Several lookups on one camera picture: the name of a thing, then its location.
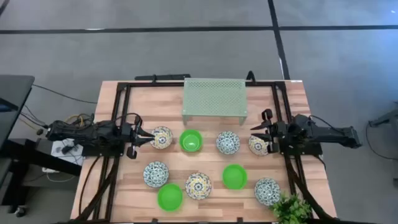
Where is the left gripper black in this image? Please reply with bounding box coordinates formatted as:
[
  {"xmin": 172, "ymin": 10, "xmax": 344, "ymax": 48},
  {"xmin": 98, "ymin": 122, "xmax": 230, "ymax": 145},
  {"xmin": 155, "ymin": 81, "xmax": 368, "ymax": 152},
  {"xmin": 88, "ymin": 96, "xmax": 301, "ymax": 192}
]
[{"xmin": 119, "ymin": 122, "xmax": 156, "ymax": 148}]

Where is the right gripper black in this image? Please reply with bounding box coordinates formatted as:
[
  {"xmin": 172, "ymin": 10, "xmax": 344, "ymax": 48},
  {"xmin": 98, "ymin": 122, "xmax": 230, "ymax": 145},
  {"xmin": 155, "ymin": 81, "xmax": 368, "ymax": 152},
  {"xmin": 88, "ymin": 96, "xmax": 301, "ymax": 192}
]
[{"xmin": 249, "ymin": 119, "xmax": 290, "ymax": 154}]

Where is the yellow floral patterned bowl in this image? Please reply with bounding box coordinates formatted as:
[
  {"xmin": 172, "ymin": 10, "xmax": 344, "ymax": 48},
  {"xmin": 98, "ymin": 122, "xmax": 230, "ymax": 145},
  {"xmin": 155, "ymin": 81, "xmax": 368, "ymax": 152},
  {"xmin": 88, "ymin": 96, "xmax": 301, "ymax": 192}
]
[
  {"xmin": 150, "ymin": 126, "xmax": 174, "ymax": 150},
  {"xmin": 248, "ymin": 135, "xmax": 271, "ymax": 157},
  {"xmin": 185, "ymin": 172, "xmax": 213, "ymax": 200}
]

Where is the teal floral patterned bowl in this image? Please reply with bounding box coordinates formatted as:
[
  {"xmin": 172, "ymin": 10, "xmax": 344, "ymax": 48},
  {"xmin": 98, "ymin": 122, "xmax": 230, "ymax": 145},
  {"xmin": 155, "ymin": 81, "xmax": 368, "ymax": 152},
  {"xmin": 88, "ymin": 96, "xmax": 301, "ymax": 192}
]
[
  {"xmin": 216, "ymin": 131, "xmax": 241, "ymax": 156},
  {"xmin": 254, "ymin": 177, "xmax": 282, "ymax": 207},
  {"xmin": 142, "ymin": 161, "xmax": 170, "ymax": 189}
]

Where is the green plastic bowl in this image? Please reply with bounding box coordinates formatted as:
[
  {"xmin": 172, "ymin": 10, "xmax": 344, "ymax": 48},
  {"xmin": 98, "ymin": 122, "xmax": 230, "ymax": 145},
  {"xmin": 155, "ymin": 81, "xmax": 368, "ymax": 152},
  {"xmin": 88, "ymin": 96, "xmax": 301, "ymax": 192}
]
[
  {"xmin": 222, "ymin": 164, "xmax": 248, "ymax": 190},
  {"xmin": 157, "ymin": 183, "xmax": 183, "ymax": 212},
  {"xmin": 178, "ymin": 129, "xmax": 203, "ymax": 153}
]

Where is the pale green perforated metal rack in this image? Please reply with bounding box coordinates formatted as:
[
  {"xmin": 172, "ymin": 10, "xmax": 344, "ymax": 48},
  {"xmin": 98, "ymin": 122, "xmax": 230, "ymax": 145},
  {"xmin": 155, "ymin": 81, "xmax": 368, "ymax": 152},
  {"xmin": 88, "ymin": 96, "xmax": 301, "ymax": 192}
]
[{"xmin": 182, "ymin": 77, "xmax": 249, "ymax": 126}]

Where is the black mounting bar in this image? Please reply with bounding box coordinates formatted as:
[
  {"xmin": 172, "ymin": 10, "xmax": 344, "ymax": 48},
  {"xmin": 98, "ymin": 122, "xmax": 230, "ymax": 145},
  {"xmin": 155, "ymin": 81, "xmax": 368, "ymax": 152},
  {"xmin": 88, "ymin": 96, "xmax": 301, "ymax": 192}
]
[{"xmin": 134, "ymin": 73, "xmax": 192, "ymax": 82}]

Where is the green plant in white pot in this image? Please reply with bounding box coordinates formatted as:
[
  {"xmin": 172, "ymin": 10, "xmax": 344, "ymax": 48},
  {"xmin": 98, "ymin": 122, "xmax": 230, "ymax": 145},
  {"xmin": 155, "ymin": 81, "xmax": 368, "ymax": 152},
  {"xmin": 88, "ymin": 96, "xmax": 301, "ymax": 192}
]
[{"xmin": 269, "ymin": 192, "xmax": 313, "ymax": 224}]

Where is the white power strip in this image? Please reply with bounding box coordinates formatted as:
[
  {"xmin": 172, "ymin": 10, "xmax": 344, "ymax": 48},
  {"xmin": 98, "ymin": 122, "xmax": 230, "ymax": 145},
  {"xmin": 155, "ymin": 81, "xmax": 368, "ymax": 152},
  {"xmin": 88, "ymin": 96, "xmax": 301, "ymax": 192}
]
[{"xmin": 50, "ymin": 139, "xmax": 85, "ymax": 166}]

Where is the grey chair base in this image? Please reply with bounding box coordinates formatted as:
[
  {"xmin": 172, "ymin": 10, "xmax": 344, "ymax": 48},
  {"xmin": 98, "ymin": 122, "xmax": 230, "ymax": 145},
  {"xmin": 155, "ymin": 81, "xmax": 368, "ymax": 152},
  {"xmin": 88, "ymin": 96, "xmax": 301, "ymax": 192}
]
[{"xmin": 368, "ymin": 101, "xmax": 398, "ymax": 188}]

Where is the black side desk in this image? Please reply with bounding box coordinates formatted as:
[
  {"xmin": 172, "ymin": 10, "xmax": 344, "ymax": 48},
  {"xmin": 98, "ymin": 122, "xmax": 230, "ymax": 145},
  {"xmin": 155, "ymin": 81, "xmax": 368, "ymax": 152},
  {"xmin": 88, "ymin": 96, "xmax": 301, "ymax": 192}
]
[{"xmin": 0, "ymin": 74, "xmax": 35, "ymax": 151}]

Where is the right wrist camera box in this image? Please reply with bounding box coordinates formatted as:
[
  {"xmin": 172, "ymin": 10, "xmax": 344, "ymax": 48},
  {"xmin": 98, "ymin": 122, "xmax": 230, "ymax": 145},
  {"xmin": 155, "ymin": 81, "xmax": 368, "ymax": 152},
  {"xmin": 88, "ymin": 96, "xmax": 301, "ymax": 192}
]
[{"xmin": 261, "ymin": 108, "xmax": 274, "ymax": 122}]

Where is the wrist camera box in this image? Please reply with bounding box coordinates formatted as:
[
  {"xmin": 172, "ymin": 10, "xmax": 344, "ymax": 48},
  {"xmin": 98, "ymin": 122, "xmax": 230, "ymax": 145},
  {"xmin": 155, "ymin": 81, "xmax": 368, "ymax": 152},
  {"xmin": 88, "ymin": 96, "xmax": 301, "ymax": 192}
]
[
  {"xmin": 261, "ymin": 108, "xmax": 274, "ymax": 122},
  {"xmin": 126, "ymin": 145, "xmax": 139, "ymax": 161}
]

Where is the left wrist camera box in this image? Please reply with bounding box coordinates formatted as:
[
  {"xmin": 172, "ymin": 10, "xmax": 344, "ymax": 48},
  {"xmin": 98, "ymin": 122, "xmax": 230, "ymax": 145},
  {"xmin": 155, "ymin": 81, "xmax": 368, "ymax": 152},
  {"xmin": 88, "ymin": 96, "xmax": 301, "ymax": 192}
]
[{"xmin": 126, "ymin": 145, "xmax": 139, "ymax": 161}]

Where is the black aluminium table frame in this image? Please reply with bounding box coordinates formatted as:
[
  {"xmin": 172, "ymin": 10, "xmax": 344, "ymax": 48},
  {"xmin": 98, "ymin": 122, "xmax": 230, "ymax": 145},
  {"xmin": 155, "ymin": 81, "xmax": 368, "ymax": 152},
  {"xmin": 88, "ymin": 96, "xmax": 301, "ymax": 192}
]
[{"xmin": 73, "ymin": 81, "xmax": 339, "ymax": 224}]

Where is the yellow cable bundle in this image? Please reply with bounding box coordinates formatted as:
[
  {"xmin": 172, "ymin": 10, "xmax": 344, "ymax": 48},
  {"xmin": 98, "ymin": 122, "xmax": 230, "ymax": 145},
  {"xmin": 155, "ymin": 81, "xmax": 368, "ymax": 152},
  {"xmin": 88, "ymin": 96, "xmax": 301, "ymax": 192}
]
[{"xmin": 64, "ymin": 113, "xmax": 95, "ymax": 126}]

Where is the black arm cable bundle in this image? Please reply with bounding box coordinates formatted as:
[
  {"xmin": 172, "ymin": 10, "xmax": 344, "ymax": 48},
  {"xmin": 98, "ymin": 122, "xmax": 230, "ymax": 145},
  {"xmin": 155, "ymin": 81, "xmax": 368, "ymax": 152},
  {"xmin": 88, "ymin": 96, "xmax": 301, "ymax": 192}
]
[{"xmin": 78, "ymin": 154, "xmax": 116, "ymax": 220}]

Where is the black floor cable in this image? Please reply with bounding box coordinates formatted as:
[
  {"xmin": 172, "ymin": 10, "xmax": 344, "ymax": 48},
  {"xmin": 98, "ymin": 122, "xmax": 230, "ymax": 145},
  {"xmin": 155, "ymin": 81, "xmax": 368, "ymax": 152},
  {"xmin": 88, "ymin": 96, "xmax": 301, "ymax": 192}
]
[{"xmin": 32, "ymin": 83, "xmax": 98, "ymax": 105}]

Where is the white cable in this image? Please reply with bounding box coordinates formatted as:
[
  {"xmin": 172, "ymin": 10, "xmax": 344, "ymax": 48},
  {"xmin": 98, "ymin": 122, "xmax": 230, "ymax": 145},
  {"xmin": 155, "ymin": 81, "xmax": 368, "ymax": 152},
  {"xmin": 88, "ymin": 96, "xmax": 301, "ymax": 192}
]
[{"xmin": 41, "ymin": 167, "xmax": 79, "ymax": 184}]

